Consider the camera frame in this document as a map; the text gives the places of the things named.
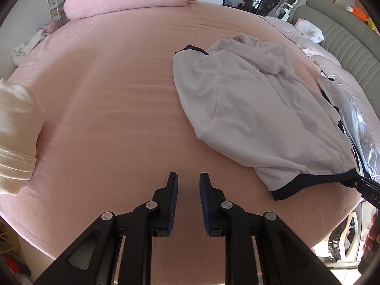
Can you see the person's right hand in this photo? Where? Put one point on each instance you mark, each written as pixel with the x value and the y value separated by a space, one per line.
pixel 372 234

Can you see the white crumpled cloth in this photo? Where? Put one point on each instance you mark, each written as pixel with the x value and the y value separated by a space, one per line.
pixel 28 44

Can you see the cream folded garment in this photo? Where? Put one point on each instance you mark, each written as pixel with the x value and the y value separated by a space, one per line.
pixel 16 136

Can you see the white jacket with navy collar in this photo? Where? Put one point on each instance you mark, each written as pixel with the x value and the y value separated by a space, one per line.
pixel 347 115

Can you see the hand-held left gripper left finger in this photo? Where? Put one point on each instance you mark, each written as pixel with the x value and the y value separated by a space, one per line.
pixel 173 202

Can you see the white plush toy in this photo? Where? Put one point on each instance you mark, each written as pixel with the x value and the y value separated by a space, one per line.
pixel 308 31

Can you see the white shirt with navy hem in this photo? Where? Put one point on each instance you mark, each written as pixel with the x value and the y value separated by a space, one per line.
pixel 252 109

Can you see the white metal rack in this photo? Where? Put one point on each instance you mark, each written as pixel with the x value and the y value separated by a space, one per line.
pixel 55 6

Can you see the orange carrot plush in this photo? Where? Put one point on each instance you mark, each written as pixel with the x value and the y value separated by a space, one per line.
pixel 357 12

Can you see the grey padded headboard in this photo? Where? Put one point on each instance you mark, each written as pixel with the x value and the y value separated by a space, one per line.
pixel 341 35

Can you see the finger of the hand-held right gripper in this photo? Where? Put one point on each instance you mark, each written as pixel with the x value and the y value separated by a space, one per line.
pixel 354 181

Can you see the yellow sponge plush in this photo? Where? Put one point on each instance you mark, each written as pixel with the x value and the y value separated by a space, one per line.
pixel 373 25

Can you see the trash bin with black liner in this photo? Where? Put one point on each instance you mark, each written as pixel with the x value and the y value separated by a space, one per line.
pixel 341 237

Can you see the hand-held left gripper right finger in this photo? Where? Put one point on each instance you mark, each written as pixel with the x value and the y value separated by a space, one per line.
pixel 204 204

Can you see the bed with pink sheet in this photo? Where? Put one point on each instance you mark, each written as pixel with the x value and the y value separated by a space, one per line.
pixel 118 95

